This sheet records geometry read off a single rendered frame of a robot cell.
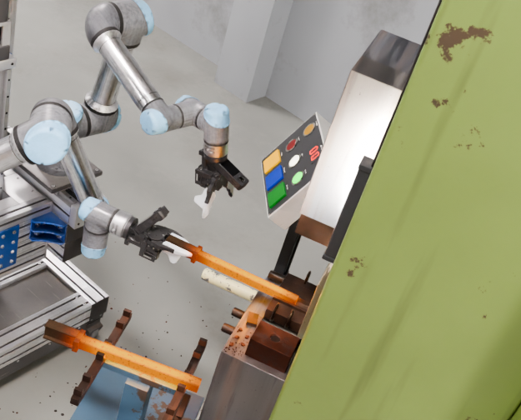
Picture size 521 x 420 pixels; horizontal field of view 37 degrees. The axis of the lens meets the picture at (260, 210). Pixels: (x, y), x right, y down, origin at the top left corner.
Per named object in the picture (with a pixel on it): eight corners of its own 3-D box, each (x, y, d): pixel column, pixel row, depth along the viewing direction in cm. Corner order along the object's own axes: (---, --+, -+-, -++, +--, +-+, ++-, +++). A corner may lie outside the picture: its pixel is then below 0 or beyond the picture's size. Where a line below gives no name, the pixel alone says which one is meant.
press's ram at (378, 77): (288, 230, 184) (340, 82, 161) (331, 160, 215) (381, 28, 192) (454, 305, 178) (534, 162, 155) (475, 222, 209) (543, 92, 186)
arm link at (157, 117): (74, -3, 231) (161, 121, 218) (105, -7, 238) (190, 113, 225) (63, 25, 239) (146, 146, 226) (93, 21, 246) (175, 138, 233)
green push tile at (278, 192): (269, 207, 257) (285, 193, 254) (266, 194, 263) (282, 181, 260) (272, 210, 258) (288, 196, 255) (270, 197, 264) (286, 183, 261)
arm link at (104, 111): (65, 122, 275) (102, -7, 239) (100, 114, 285) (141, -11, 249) (82, 145, 270) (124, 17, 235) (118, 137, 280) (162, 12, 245)
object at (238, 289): (198, 282, 277) (202, 272, 274) (204, 274, 282) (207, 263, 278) (311, 335, 271) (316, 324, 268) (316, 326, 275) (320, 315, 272)
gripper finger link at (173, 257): (189, 267, 228) (162, 252, 230) (193, 252, 225) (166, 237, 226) (184, 272, 226) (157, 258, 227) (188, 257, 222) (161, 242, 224)
